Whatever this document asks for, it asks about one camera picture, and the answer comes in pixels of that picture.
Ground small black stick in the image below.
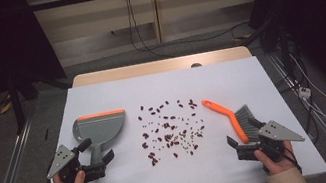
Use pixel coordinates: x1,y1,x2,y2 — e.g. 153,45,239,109
42,127,52,142

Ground beige wooden cabinet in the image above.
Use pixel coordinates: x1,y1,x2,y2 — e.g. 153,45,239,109
24,0,276,73

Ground dark red beans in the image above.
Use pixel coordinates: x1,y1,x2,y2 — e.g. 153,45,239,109
134,94,212,169

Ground grey dustpan with orange edge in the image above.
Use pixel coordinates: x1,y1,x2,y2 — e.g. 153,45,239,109
69,107,134,168

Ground right hand-held gripper cable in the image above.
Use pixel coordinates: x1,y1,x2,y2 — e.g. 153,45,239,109
280,143,303,176

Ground black metal stand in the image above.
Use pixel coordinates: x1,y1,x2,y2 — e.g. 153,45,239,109
237,11,297,84
4,62,79,136

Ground white table board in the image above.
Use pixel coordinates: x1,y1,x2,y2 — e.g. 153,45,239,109
19,46,326,183

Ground black cable bundle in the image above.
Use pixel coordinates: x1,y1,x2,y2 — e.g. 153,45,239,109
275,70,323,149

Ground orange brush with grey bristles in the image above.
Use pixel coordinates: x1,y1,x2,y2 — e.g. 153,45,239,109
201,91,262,151

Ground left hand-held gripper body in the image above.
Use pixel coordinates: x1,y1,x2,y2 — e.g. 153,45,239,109
41,137,110,183

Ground light wooden table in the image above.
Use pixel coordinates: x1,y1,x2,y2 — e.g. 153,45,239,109
70,44,253,89

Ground black power cable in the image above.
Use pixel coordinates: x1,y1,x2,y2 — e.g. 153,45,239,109
122,0,177,66
128,0,252,55

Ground person's right hand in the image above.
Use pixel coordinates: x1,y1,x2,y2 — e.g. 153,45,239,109
252,138,299,178

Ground white power adapter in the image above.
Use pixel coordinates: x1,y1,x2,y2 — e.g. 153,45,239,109
296,85,314,102

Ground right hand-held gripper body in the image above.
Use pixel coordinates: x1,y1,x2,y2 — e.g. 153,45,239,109
231,114,309,170

